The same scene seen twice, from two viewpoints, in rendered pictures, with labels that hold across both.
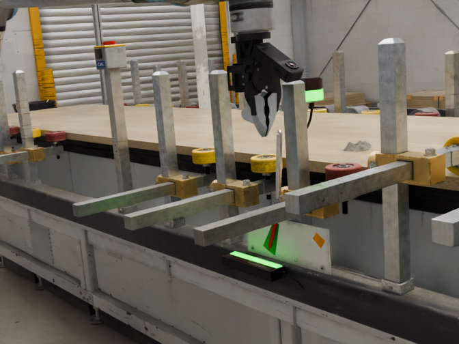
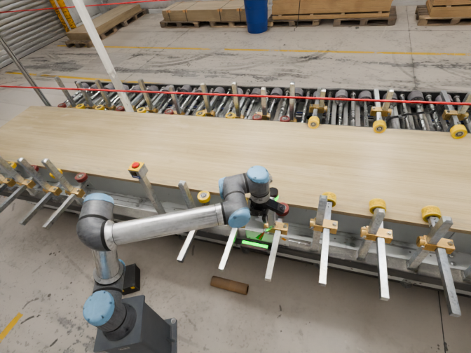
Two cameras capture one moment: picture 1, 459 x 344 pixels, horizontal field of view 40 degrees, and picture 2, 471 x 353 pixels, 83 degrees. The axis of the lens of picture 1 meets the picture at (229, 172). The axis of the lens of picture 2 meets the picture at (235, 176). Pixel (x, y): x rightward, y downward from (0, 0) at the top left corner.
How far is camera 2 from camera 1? 1.24 m
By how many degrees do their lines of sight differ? 42
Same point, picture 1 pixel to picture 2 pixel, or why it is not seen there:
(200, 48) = (117, 82)
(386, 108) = (320, 215)
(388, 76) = (322, 208)
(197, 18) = (109, 66)
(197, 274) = not seen: hidden behind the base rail
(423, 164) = (333, 230)
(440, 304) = (331, 252)
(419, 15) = not seen: outside the picture
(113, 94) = (146, 185)
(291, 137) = (271, 215)
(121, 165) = (158, 207)
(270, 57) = (273, 208)
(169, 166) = not seen: hidden behind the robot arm
